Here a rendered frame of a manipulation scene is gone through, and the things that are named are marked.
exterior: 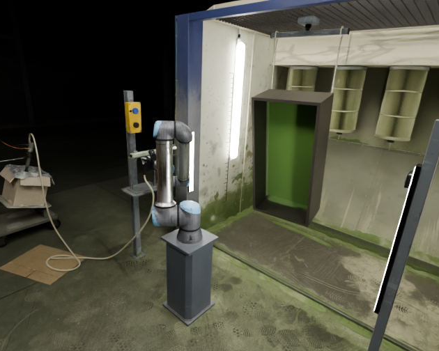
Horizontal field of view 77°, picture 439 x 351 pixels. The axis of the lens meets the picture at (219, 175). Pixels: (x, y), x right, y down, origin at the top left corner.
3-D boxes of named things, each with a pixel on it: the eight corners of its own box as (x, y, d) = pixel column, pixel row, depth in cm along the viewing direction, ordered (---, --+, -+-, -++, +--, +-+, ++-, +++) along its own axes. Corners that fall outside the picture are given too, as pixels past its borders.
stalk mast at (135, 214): (138, 252, 292) (129, 90, 240) (141, 254, 289) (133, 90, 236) (133, 254, 288) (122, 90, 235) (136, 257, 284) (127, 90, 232)
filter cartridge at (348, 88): (335, 143, 315) (348, 64, 288) (316, 136, 348) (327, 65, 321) (362, 141, 325) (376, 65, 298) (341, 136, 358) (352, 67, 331)
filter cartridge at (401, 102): (409, 148, 305) (430, 67, 280) (408, 153, 276) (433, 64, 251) (373, 143, 324) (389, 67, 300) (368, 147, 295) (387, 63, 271)
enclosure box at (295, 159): (267, 193, 323) (269, 88, 266) (319, 209, 291) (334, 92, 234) (253, 209, 299) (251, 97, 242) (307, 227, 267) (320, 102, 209)
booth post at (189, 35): (175, 239, 319) (174, 15, 246) (187, 233, 332) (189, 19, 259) (186, 245, 308) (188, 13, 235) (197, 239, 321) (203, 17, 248)
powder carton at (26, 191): (-9, 193, 311) (-2, 159, 308) (35, 194, 346) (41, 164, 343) (8, 208, 280) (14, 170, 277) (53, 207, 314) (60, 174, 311)
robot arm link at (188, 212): (201, 230, 198) (201, 207, 192) (177, 230, 195) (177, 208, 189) (199, 219, 212) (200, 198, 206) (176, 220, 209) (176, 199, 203)
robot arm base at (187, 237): (189, 246, 194) (189, 235, 191) (171, 237, 206) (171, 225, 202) (208, 237, 208) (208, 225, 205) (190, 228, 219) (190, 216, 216)
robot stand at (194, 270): (187, 326, 207) (189, 253, 186) (162, 305, 226) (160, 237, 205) (214, 304, 229) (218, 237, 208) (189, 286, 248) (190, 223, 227)
